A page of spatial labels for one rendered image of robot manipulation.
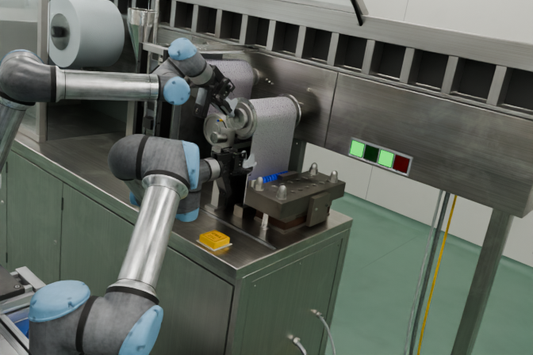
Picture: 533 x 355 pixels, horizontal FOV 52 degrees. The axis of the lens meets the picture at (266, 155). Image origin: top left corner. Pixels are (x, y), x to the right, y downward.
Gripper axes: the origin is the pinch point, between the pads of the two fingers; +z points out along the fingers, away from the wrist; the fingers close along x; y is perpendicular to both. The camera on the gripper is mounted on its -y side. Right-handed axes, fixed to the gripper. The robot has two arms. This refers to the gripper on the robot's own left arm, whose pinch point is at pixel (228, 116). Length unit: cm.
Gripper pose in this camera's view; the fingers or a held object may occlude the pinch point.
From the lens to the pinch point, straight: 189.8
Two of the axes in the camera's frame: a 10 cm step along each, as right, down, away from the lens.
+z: 4.1, 4.9, 7.7
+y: 5.1, -8.2, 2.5
